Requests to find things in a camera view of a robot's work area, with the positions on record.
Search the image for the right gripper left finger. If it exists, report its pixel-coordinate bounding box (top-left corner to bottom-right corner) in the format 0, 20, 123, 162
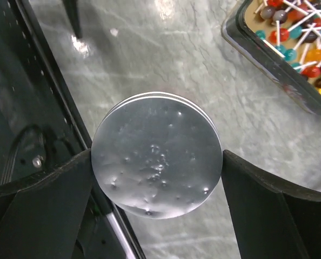
0, 149, 93, 258

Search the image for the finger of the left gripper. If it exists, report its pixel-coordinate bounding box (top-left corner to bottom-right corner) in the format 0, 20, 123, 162
62, 0, 83, 38

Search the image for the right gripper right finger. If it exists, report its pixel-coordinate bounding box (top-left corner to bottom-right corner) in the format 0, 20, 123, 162
221, 150, 321, 258

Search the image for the clear jar lid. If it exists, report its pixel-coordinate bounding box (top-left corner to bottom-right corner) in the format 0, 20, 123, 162
91, 92, 223, 219

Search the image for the gold tin of lollipops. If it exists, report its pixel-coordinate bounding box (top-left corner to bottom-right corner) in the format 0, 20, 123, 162
222, 1, 321, 115

